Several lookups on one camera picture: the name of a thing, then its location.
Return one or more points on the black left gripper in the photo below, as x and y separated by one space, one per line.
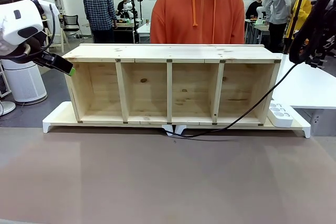
39 51

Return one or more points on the white side table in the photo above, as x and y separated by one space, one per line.
304 87

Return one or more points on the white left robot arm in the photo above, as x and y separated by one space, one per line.
18 22

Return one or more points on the mannequin in grey hoodie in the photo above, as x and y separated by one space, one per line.
282 3

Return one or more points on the white background table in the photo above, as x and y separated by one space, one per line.
144 31

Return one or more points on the pine wooden compartment shelf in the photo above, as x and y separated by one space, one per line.
168 53

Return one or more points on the wooden riser with white legs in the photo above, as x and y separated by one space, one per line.
299 127
60 119

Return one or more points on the black mesh office chair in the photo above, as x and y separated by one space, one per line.
71 24

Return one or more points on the seated person in black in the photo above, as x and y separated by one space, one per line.
253 9

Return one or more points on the yellow garment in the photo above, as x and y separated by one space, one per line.
302 16

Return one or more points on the white floor fan base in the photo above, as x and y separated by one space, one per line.
6 108

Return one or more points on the person in orange hoodie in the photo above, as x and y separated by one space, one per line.
199 19

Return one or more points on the person in plaid shirt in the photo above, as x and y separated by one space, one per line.
99 9

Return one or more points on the white power strip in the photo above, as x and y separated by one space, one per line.
282 119

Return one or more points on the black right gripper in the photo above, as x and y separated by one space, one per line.
312 37

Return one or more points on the light wooden stool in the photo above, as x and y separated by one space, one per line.
59 40

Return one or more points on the white humanoid robot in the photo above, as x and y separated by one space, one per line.
127 3

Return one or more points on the white cylindrical air purifier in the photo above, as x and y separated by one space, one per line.
23 85

